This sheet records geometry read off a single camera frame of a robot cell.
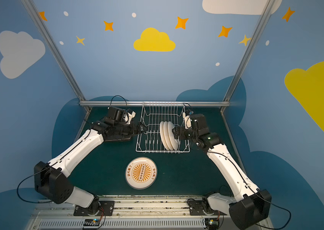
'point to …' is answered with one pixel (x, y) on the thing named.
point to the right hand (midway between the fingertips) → (181, 127)
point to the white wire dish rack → (152, 113)
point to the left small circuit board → (91, 222)
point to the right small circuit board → (212, 223)
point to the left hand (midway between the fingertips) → (142, 129)
